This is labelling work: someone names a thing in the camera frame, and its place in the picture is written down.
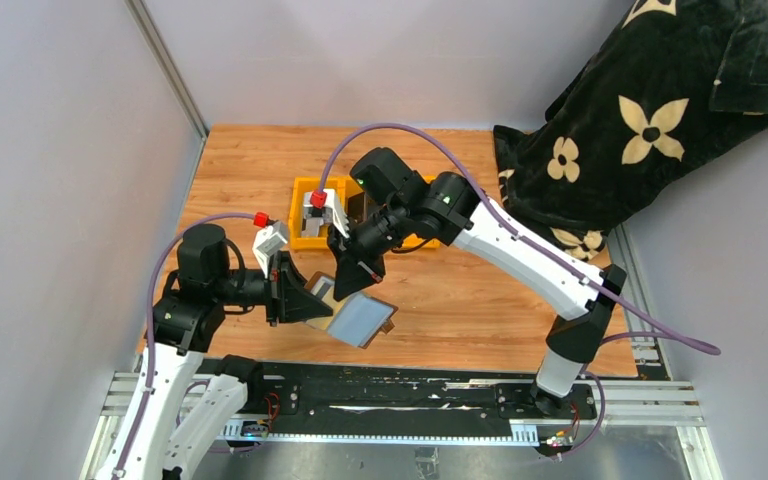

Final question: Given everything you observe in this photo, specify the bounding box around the brown leather card holder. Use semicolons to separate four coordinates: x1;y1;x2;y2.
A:
304;272;398;349

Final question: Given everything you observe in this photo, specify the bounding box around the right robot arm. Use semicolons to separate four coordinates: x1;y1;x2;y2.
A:
310;147;626;416

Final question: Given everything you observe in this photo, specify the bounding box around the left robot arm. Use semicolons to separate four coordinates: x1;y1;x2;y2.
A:
95;223;333;479

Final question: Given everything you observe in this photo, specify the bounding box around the yellow compartment tray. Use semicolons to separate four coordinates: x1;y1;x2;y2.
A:
287;174;441;252

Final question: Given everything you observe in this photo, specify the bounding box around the black floral blanket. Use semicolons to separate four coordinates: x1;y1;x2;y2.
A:
493;1;768;260

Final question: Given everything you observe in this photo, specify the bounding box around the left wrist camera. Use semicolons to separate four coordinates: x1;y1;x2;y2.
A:
252;221;290;275

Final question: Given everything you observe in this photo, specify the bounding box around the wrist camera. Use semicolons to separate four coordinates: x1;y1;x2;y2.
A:
301;189;349;238
252;221;290;275

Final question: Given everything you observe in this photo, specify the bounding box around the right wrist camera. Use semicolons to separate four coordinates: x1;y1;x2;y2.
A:
301;189;349;238

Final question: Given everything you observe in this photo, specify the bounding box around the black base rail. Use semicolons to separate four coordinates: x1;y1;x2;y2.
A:
220;362;599;446

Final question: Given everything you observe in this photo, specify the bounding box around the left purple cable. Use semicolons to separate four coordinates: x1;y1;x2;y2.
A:
109;211;271;480

